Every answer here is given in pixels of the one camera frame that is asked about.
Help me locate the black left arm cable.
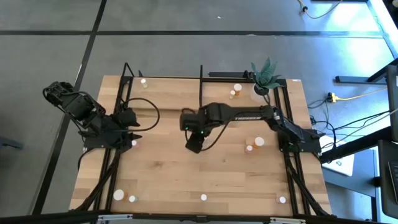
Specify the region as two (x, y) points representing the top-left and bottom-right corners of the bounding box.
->
(123, 97), (161, 132)

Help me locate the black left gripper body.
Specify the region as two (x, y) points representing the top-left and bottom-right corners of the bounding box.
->
(102, 111), (128, 146)

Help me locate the black diagonal desk bar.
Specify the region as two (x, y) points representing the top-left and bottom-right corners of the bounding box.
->
(320, 126), (393, 164)

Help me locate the snake plant in white pot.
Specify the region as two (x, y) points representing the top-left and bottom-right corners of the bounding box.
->
(249, 57), (283, 104)

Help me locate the beige cable with black plug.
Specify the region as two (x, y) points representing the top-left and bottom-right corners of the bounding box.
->
(297, 0), (345, 19)

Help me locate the wooden shelf with black frame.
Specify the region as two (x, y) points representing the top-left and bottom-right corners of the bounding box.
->
(119, 61), (289, 114)

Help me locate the black desk frame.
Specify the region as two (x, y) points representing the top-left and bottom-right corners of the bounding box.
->
(335, 57), (398, 85)

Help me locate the dark monitor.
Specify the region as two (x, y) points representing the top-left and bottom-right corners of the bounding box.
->
(386, 64), (398, 142)

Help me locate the dark laptop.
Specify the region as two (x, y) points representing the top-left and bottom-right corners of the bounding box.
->
(377, 139), (398, 219)

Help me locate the black aluminium table frame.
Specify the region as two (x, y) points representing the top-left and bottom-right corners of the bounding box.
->
(70, 76), (333, 224)

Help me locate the grey chair foot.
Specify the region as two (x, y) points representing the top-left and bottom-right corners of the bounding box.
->
(0, 136), (25, 150)

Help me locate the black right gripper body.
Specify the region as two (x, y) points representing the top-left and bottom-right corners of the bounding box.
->
(180, 111), (208, 135)

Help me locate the yellow extension cord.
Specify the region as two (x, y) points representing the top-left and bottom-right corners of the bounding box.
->
(340, 86), (389, 101)

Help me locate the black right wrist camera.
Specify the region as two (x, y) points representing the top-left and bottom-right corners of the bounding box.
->
(185, 132), (206, 154)

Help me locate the yellow power plug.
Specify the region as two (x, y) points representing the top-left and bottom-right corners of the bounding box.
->
(326, 91), (342, 103)

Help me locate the white box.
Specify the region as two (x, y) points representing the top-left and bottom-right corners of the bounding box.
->
(319, 134), (355, 177)

